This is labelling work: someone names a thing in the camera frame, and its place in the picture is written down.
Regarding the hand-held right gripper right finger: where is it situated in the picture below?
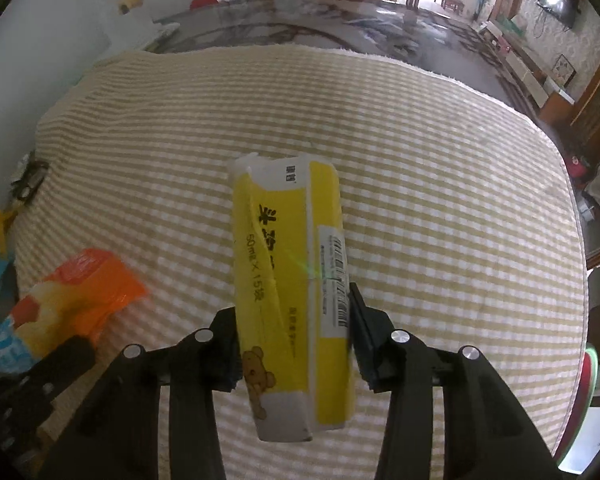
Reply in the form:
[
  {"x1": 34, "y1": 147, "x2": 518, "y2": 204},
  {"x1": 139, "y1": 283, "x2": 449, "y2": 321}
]
[{"x1": 349, "y1": 282, "x2": 557, "y2": 480}]

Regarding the yellow tissue packet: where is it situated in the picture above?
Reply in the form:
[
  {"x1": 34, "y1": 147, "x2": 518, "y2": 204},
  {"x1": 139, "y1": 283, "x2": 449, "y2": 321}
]
[{"x1": 230, "y1": 152, "x2": 359, "y2": 444}]

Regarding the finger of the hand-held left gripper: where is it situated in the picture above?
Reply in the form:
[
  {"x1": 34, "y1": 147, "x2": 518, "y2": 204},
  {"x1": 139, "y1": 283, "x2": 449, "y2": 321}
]
[{"x1": 27, "y1": 335, "x2": 97, "y2": 401}]

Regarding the yellow clip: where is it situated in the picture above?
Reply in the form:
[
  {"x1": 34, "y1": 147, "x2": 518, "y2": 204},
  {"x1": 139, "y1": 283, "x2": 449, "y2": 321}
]
[{"x1": 0, "y1": 205, "x2": 19, "y2": 257}]

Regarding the small framed picture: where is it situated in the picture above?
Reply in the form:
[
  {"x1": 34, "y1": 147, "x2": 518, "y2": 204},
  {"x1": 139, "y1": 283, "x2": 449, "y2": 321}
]
[{"x1": 552, "y1": 55, "x2": 577, "y2": 87}]

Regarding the orange blue snack wrapper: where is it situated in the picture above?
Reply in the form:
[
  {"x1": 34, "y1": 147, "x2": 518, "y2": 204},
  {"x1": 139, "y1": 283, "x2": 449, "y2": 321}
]
[{"x1": 0, "y1": 247, "x2": 149, "y2": 376}]

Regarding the red green stool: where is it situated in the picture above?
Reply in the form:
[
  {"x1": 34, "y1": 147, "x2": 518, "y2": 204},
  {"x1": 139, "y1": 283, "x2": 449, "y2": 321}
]
[{"x1": 582, "y1": 342, "x2": 600, "y2": 397}]

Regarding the long television cabinet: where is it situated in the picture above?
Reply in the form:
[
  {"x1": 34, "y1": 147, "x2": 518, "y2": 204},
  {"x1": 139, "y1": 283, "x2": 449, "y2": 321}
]
[{"x1": 480, "y1": 20, "x2": 577, "y2": 127}]

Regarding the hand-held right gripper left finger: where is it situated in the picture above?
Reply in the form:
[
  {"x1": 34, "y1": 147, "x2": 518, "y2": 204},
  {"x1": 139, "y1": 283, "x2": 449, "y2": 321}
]
[{"x1": 37, "y1": 307, "x2": 244, "y2": 480}]

